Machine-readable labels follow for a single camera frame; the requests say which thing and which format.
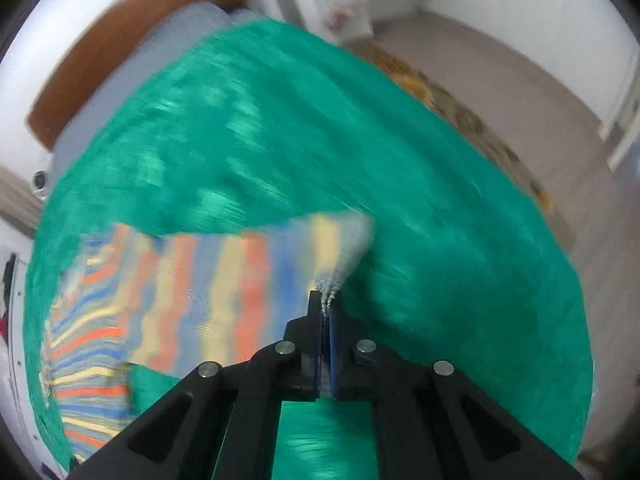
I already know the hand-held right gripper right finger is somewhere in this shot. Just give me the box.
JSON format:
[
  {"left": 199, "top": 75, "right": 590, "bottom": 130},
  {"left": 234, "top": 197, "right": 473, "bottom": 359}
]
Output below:
[{"left": 324, "top": 304, "right": 585, "bottom": 480}]

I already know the patterned floor rug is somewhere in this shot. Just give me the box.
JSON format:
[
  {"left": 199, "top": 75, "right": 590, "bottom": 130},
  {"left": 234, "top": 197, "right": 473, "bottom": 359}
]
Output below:
[{"left": 360, "top": 40, "right": 557, "bottom": 217}]

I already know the striped knit sweater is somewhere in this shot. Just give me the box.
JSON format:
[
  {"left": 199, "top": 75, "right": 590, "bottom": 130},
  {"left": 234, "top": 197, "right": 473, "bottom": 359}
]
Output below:
[{"left": 40, "top": 212, "right": 377, "bottom": 463}]

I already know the beige curtain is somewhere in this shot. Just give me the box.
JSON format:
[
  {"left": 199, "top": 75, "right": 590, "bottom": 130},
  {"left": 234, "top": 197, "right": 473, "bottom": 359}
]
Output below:
[{"left": 0, "top": 165, "right": 46, "bottom": 236}]

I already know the black item on dresser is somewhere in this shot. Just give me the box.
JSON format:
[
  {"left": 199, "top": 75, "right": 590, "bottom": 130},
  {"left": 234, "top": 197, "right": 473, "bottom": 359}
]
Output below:
[{"left": 2, "top": 254, "right": 17, "bottom": 301}]

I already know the green fuzzy blanket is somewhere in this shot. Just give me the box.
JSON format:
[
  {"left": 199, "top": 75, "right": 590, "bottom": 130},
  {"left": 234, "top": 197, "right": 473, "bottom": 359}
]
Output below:
[{"left": 24, "top": 17, "right": 595, "bottom": 480}]

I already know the brown wooden headboard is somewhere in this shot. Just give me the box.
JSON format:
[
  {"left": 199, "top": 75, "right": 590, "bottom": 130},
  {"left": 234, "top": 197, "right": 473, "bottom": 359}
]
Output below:
[{"left": 27, "top": 0, "right": 247, "bottom": 151}]

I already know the grey striped bedsheet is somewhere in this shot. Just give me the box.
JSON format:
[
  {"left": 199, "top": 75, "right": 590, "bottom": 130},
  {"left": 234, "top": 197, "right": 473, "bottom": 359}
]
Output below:
[{"left": 52, "top": 2, "right": 261, "bottom": 181}]

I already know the white dresser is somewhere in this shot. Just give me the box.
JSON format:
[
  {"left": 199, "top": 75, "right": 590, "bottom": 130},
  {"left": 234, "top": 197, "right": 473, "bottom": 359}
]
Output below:
[{"left": 0, "top": 220, "right": 71, "bottom": 472}]

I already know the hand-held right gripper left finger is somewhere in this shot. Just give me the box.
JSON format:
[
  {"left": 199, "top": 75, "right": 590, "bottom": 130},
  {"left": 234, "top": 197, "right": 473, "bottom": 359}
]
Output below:
[{"left": 67, "top": 290, "right": 324, "bottom": 480}]

